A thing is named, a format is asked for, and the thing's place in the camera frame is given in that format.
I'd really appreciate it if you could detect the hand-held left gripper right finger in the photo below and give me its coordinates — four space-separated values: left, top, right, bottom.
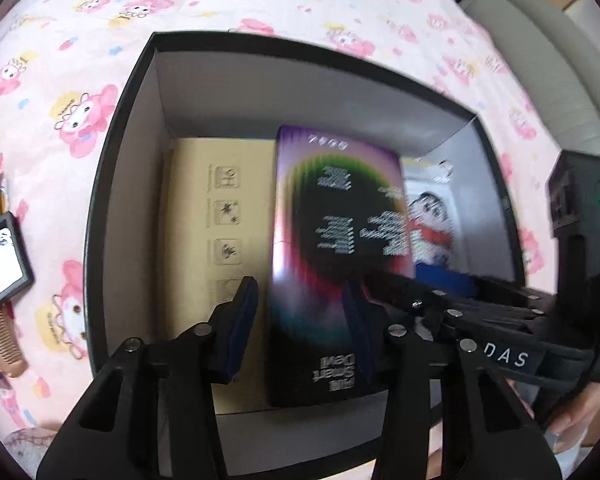
341 280 563 480

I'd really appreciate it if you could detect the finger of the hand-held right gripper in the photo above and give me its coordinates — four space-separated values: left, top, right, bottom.
415 305 551 341
362 267 556 311

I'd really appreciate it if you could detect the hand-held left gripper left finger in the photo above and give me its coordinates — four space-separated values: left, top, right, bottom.
36 276 260 480

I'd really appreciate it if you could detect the purple rainbow printed box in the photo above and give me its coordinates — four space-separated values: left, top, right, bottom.
265 125 417 408

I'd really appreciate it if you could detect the black storage box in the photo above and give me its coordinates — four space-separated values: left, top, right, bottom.
83 31 528 467

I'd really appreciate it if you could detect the person's right hand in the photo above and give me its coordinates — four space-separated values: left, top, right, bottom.
546 384 600 455

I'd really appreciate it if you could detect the tan cardboard box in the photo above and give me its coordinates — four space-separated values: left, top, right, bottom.
162 136 281 416

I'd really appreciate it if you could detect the cartoon printed packet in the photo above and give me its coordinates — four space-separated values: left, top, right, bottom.
402 157 478 301

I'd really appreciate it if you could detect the grey sofa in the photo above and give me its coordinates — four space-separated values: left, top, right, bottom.
460 0 600 173

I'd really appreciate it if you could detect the tan comb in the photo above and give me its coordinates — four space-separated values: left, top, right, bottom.
0 290 28 378

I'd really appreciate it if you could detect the pink white fuzzy cloth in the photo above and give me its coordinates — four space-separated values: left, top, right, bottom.
2 425 61 467

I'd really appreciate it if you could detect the black framed mirror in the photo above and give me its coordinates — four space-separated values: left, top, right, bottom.
0 212 35 308

